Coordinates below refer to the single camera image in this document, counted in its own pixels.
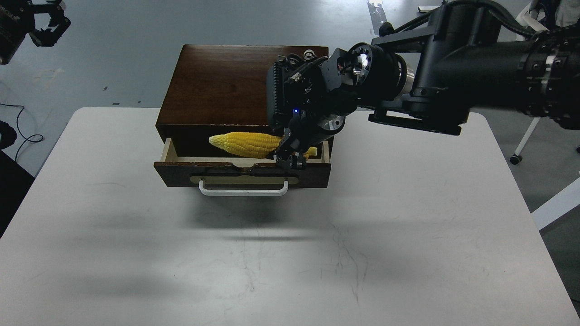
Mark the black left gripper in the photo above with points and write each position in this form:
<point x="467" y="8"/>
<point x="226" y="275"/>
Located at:
<point x="17" y="19"/>

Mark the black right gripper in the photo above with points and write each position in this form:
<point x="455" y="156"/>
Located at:
<point x="308" y="99"/>

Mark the yellow corn cob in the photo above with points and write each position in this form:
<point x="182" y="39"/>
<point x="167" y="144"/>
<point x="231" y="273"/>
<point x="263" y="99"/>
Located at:
<point x="247" y="144"/>

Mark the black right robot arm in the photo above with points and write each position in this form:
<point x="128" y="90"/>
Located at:
<point x="426" y="75"/>

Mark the dark wooden drawer cabinet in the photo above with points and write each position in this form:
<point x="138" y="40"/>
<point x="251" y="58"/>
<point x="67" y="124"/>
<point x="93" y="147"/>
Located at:
<point x="218" y="89"/>

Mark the white desk base bar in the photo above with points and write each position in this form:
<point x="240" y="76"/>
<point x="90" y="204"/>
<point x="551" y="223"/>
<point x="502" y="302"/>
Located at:
<point x="427" y="8"/>

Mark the white side table edge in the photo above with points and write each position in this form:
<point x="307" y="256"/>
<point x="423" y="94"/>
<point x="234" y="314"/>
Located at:
<point x="560" y="204"/>

